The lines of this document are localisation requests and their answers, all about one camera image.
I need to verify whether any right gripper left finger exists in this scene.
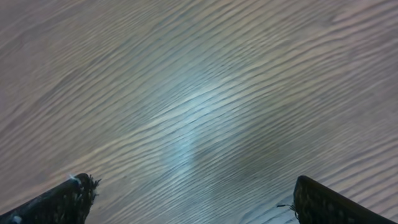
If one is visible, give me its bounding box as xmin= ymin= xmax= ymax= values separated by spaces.
xmin=1 ymin=173 xmax=100 ymax=224

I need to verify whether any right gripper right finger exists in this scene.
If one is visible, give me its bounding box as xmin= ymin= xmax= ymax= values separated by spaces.
xmin=292 ymin=175 xmax=396 ymax=224

